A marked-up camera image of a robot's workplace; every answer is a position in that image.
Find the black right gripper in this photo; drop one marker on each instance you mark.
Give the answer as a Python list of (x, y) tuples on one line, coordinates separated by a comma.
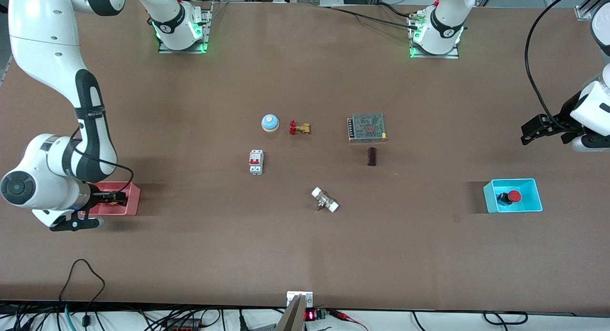
[(98, 196)]

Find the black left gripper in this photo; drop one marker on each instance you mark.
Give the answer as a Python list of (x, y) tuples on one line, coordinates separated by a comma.
[(560, 125)]

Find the red push button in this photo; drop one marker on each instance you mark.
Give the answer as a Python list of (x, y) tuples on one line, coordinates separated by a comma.
[(513, 196)]

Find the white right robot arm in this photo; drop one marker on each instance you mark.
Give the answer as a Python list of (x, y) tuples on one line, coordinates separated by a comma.
[(43, 45)]

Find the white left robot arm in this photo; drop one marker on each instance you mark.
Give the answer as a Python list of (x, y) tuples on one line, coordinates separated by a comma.
[(445, 21)]

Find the pink plastic box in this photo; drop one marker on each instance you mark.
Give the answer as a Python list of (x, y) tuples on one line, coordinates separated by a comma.
[(132, 197)]

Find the cyan plastic box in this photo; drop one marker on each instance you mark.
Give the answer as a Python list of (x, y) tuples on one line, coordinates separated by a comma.
[(533, 200)]

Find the white circuit breaker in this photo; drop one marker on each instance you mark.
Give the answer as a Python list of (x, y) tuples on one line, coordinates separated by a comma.
[(256, 162)]

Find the black power strip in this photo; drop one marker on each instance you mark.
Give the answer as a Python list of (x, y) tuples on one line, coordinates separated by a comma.
[(183, 326)]

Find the dark brown cylinder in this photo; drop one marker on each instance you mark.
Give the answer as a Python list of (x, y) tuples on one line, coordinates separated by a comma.
[(371, 156)]

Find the blue service bell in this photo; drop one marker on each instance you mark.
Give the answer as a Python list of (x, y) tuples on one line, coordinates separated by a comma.
[(270, 123)]

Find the metal mesh power supply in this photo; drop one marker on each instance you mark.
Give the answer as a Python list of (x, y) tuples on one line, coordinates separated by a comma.
[(368, 127)]

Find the white pipe valve fitting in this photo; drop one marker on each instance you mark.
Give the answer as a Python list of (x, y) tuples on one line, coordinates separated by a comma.
[(325, 200)]

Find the grey aluminium pole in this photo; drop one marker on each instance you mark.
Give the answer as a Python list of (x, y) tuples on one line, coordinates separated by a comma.
[(293, 319)]

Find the red LED display module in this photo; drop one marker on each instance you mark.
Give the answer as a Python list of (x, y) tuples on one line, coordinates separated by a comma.
[(310, 315)]

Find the red clip lead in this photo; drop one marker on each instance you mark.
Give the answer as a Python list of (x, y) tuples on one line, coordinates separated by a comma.
[(343, 315)]

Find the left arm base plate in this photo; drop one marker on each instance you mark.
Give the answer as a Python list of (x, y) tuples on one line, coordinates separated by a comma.
[(452, 55)]

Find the metal table corner bracket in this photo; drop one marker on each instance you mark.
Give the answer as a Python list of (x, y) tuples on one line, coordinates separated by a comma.
[(583, 13)]

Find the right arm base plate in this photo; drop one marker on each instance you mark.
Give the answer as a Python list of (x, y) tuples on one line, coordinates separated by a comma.
[(206, 28)]

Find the white mounting bracket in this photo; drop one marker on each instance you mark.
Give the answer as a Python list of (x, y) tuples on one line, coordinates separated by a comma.
[(307, 297)]

